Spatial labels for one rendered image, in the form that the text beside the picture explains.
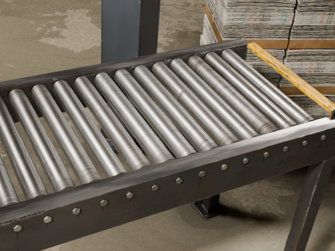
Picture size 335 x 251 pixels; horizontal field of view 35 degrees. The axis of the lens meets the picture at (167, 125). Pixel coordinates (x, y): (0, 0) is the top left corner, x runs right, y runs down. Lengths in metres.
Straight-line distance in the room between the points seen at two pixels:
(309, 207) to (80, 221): 0.78
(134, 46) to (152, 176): 1.10
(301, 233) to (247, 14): 0.90
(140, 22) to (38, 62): 1.22
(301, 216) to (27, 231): 0.92
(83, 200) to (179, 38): 2.56
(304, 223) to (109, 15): 1.15
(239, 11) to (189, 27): 1.64
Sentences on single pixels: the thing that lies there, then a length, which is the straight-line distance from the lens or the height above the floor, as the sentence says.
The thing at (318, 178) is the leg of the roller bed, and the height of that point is 0.61.
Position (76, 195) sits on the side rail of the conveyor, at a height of 0.80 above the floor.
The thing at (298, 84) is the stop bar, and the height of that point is 0.81.
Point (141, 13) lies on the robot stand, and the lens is 2.23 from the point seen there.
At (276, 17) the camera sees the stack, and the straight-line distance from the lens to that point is 2.27.
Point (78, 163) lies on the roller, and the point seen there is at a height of 0.80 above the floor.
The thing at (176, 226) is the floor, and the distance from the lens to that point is 2.27.
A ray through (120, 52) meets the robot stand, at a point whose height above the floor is 0.52.
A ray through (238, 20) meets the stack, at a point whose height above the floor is 0.73.
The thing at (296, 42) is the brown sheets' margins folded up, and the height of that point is 0.64.
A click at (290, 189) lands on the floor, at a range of 2.55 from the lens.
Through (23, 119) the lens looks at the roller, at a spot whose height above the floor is 0.79.
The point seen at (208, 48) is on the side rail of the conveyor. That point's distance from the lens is 1.84.
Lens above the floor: 1.64
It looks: 36 degrees down
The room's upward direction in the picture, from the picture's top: 5 degrees clockwise
